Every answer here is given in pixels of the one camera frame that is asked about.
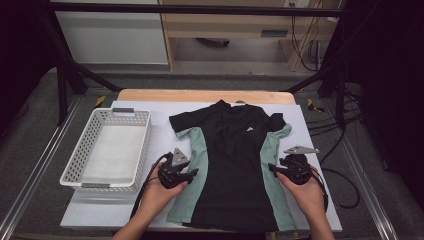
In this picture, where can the black frame crossbar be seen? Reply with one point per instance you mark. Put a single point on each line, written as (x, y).
(200, 9)

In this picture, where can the person's left hand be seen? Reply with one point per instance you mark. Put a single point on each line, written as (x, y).
(156, 198)

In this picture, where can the light wooden desk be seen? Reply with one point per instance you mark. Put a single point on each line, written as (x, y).
(216, 26)

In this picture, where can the black metal stand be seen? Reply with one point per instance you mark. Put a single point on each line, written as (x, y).
(62, 96)
(340, 100)

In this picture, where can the aluminium floor rail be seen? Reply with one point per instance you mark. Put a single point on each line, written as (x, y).
(368, 186)
(41, 163)

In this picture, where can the person's right hand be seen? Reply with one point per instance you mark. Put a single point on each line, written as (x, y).
(308, 198)

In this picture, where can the black curtain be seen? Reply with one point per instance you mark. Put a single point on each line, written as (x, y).
(20, 50)
(390, 66)

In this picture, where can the black and green t-shirt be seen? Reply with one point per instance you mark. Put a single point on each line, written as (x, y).
(233, 166)

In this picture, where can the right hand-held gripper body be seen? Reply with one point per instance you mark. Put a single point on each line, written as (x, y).
(296, 168)

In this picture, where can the dark chair base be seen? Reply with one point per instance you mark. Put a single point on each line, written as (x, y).
(213, 42)

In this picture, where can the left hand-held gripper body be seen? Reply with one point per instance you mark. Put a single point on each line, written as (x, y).
(179, 158)

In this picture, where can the white wall socket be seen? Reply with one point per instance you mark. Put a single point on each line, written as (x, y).
(296, 3)

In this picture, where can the white perforated plastic basket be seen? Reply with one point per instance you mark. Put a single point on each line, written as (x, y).
(113, 153)

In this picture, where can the white cabinet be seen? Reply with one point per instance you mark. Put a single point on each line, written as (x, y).
(110, 36)

